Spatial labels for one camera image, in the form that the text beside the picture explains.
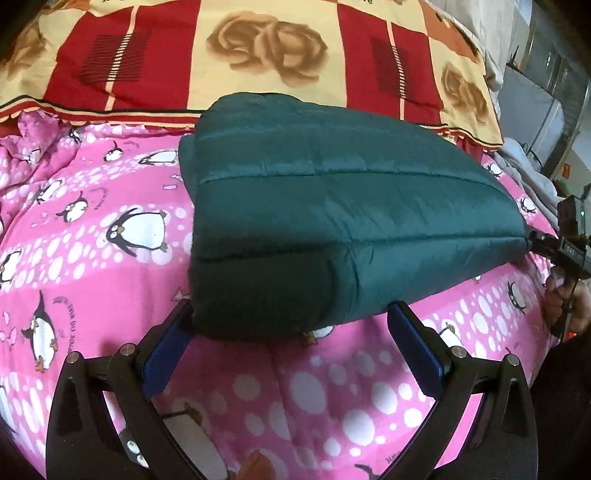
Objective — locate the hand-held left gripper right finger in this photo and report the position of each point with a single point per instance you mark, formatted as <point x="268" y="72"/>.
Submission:
<point x="418" y="350"/>

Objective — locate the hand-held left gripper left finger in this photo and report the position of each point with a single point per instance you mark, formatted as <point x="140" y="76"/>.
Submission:
<point x="168" y="350"/>

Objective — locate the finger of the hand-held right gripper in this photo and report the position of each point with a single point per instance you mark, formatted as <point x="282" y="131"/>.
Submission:
<point x="540" y="242"/>

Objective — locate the green puffer jacket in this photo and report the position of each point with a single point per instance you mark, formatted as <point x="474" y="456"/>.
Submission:
<point x="346" y="221"/>

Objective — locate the person's right forearm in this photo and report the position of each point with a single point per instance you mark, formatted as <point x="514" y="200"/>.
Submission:
<point x="565" y="397"/>

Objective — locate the person's right hand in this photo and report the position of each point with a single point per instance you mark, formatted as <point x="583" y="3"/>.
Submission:
<point x="551" y="300"/>

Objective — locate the grey cloth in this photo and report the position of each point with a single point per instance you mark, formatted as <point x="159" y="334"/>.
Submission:
<point x="526" y="175"/>

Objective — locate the pink penguin print blanket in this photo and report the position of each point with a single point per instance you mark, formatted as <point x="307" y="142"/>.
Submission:
<point x="101" y="258"/>

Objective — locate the grey metal cabinet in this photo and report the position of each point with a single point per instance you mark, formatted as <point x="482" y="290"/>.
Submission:
<point x="549" y="69"/>

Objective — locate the white quilt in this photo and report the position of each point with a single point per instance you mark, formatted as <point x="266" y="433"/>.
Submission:
<point x="491" y="64"/>

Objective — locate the red yellow floral blanket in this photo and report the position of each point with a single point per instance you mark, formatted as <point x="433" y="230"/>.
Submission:
<point x="258" y="50"/>

